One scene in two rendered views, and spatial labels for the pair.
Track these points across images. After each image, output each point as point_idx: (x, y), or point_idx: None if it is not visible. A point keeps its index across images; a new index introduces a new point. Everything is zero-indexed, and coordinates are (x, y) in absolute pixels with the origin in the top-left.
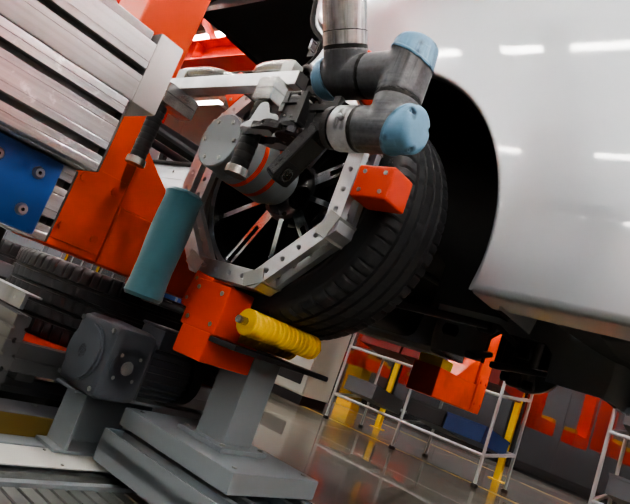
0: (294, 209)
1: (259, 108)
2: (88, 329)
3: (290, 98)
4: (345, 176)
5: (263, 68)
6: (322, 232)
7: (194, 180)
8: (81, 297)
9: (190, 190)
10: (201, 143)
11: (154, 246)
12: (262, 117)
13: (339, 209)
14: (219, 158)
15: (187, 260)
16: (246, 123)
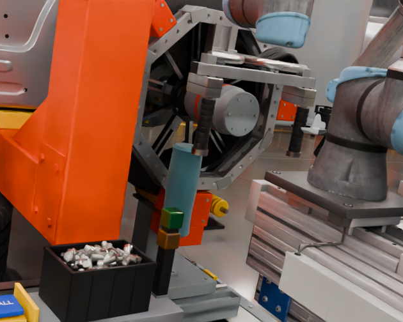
0: (183, 105)
1: (316, 119)
2: None
3: (331, 112)
4: (272, 108)
5: (288, 70)
6: (265, 145)
7: (142, 114)
8: None
9: (141, 124)
10: (226, 117)
11: (193, 199)
12: (318, 125)
13: (272, 130)
14: (247, 130)
15: (164, 184)
16: (312, 130)
